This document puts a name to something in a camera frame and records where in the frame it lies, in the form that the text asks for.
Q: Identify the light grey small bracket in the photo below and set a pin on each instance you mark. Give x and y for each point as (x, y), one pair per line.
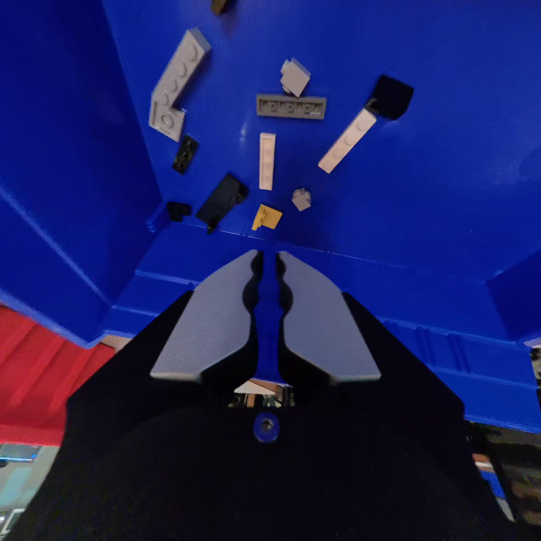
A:
(296, 78)

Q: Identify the red storage bin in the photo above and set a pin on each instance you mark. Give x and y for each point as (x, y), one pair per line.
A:
(42, 372)

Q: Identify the black cube brick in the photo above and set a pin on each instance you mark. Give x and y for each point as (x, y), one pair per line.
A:
(391, 97)

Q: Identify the blue storage bin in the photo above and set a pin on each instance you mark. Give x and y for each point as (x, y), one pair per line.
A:
(422, 190)

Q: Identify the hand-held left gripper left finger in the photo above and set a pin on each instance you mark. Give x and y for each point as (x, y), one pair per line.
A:
(203, 329)

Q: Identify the black small plate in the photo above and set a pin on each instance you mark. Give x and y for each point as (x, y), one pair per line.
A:
(185, 154)

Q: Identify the light grey angled plate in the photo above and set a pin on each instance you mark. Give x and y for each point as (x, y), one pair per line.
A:
(181, 67)

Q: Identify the white narrow long plate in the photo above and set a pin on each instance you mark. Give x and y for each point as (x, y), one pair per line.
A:
(267, 160)

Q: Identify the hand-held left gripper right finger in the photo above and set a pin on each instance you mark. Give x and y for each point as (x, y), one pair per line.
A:
(329, 334)

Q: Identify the dark olive small brick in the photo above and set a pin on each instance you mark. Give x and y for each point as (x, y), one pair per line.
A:
(218, 6)

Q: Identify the dark grey long plate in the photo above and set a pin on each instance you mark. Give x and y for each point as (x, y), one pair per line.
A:
(291, 106)

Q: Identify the black small bracket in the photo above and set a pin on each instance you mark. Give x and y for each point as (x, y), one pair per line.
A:
(177, 210)

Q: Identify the yellow hinge brick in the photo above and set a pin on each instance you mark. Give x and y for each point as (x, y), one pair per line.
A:
(270, 217)

